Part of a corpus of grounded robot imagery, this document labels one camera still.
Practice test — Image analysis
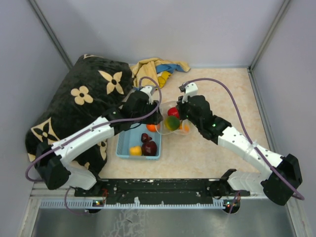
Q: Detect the small orange mango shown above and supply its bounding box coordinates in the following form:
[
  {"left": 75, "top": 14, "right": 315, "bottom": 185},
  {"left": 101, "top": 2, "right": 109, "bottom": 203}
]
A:
[{"left": 179, "top": 120, "right": 190, "bottom": 132}]

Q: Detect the clear zip top bag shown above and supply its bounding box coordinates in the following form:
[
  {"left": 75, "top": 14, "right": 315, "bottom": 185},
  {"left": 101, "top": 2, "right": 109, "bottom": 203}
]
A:
[{"left": 156, "top": 101, "right": 193, "bottom": 135}]

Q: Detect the green yellow mango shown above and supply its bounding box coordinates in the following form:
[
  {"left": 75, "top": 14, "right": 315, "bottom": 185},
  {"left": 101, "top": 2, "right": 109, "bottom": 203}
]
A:
[{"left": 164, "top": 116, "right": 180, "bottom": 131}]

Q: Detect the orange tangerine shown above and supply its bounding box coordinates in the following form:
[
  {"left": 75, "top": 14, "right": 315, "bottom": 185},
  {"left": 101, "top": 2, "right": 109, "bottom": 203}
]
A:
[{"left": 146, "top": 124, "right": 157, "bottom": 132}]

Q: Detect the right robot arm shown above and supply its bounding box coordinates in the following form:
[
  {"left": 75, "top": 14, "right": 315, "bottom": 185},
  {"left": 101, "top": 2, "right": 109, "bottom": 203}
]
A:
[{"left": 176, "top": 95, "right": 303, "bottom": 206}]

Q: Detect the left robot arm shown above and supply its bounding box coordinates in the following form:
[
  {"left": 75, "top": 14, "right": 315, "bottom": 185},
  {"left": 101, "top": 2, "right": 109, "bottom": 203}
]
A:
[{"left": 35, "top": 86, "right": 162, "bottom": 196}]

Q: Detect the light blue plastic basket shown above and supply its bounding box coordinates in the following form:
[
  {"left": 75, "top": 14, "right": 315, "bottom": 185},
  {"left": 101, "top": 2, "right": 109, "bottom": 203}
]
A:
[{"left": 116, "top": 123, "right": 162, "bottom": 160}]

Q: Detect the small dark red fruit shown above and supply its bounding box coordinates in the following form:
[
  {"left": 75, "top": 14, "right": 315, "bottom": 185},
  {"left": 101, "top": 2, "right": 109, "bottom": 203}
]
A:
[{"left": 141, "top": 133, "right": 152, "bottom": 143}]

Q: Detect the yellow blue crumpled cloth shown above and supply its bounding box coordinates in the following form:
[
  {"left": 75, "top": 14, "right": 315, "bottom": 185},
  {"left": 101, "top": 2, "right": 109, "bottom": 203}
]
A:
[{"left": 130, "top": 57, "right": 191, "bottom": 88}]

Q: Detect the black floral pillow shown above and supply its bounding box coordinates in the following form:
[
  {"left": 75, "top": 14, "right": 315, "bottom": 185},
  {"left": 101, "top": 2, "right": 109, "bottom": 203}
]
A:
[{"left": 25, "top": 54, "right": 134, "bottom": 173}]

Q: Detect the dark red apple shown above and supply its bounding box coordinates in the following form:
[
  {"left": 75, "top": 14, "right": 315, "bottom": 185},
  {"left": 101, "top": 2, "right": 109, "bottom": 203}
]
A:
[{"left": 141, "top": 141, "right": 158, "bottom": 156}]

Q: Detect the yellow peach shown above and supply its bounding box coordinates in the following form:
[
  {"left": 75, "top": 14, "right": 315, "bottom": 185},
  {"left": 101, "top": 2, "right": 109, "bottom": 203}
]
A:
[{"left": 129, "top": 146, "right": 142, "bottom": 156}]

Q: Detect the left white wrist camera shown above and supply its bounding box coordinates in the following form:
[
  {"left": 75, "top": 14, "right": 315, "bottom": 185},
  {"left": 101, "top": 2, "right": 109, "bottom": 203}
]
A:
[{"left": 140, "top": 85, "right": 156, "bottom": 104}]

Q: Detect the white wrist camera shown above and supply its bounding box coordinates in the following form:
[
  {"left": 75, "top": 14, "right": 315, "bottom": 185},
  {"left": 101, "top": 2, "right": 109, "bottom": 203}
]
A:
[
  {"left": 179, "top": 82, "right": 198, "bottom": 103},
  {"left": 140, "top": 85, "right": 156, "bottom": 104}
]

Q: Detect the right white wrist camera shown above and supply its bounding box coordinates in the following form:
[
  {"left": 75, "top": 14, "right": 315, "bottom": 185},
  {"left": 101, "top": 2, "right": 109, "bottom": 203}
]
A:
[{"left": 179, "top": 82, "right": 198, "bottom": 103}]

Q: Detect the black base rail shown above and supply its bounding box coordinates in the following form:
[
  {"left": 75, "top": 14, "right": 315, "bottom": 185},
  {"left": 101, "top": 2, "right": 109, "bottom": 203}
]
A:
[{"left": 75, "top": 179, "right": 241, "bottom": 214}]

